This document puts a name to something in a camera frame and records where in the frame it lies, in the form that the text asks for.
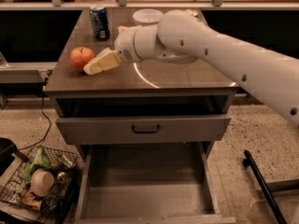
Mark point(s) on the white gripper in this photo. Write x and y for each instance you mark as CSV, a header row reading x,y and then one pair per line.
x,y
125,45

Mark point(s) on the red apple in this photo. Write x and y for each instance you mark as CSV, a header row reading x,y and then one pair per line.
x,y
79,57

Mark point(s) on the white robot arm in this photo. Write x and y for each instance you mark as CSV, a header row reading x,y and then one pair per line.
x,y
179,37

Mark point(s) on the grey drawer cabinet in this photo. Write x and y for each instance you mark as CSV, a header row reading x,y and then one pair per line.
x,y
148,89

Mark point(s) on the open grey middle drawer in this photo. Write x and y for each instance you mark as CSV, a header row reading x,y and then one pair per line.
x,y
148,184

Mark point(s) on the blue soda can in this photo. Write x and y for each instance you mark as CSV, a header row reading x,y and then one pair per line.
x,y
99,22

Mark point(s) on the white bowl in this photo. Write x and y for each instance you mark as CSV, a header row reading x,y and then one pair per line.
x,y
147,16

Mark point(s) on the green chip bag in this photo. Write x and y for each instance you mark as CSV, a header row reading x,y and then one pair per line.
x,y
41,160

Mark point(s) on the black object at left edge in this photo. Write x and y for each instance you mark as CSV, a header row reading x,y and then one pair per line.
x,y
7,149

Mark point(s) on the beige cup in basket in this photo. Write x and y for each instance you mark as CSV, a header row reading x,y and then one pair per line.
x,y
42,182

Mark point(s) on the black metal bar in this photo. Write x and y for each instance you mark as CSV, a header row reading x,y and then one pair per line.
x,y
250,162

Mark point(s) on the grey upper drawer with handle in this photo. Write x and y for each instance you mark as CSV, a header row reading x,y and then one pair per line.
x,y
142,130

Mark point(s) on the black wire basket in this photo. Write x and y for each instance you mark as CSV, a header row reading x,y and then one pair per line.
x,y
51,209

